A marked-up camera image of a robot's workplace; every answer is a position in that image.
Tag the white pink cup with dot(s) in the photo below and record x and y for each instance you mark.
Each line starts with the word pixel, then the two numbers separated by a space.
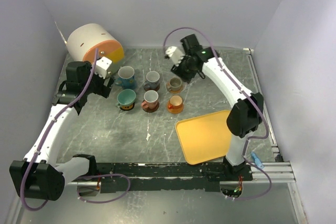
pixel 150 101

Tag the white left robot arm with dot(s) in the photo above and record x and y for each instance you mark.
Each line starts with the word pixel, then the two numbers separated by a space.
pixel 66 106

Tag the blue clip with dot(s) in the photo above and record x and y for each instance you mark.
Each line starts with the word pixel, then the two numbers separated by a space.
pixel 257 160

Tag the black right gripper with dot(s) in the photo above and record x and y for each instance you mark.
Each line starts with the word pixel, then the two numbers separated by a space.
pixel 178 71

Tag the white grey-handled cup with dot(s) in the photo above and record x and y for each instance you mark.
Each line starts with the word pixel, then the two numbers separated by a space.
pixel 152 79

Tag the light orange wooden coaster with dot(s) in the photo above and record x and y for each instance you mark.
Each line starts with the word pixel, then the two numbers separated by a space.
pixel 175 110

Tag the dark brown wooden coaster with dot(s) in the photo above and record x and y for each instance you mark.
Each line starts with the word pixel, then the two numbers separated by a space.
pixel 147 88

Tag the aluminium frame rail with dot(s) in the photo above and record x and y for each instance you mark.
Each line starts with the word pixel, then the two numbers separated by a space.
pixel 275 172

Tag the grey yellow-handled cup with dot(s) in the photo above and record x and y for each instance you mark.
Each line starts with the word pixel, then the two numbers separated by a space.
pixel 175 81

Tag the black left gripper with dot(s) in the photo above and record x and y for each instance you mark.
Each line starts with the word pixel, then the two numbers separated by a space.
pixel 102 89

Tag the dark walnut wooden coaster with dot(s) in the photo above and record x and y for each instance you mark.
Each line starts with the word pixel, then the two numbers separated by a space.
pixel 150 110

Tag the blue round coaster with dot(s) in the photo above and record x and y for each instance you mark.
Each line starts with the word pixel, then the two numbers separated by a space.
pixel 131 86

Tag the large white blue-handled mug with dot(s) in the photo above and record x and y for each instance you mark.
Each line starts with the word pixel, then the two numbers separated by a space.
pixel 125 75

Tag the teal cup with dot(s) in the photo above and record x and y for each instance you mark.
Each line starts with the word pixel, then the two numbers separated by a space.
pixel 126 97

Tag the yellow black-rimmed coaster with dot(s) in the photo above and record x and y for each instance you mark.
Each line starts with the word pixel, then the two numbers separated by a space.
pixel 127 108

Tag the orange copper cup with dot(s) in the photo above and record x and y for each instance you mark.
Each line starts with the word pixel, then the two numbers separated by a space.
pixel 175 103

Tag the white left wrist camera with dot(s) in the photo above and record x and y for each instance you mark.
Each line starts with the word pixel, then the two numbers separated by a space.
pixel 103 67

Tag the tan wooden coaster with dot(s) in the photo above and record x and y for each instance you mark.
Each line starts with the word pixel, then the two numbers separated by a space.
pixel 172 89

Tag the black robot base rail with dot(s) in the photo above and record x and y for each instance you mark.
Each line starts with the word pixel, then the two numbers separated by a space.
pixel 176 176

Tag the yellow plastic tray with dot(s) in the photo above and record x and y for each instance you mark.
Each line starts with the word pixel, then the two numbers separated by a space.
pixel 204 138

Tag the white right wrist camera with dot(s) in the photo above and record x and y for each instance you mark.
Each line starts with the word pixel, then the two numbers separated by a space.
pixel 174 54

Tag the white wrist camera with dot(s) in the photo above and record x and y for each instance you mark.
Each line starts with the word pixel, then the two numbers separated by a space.
pixel 103 67
pixel 174 54

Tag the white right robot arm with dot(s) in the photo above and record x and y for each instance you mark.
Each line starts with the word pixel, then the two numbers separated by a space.
pixel 246 107

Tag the white cylindrical drawer cabinet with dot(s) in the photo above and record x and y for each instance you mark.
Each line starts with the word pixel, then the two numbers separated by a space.
pixel 83 41

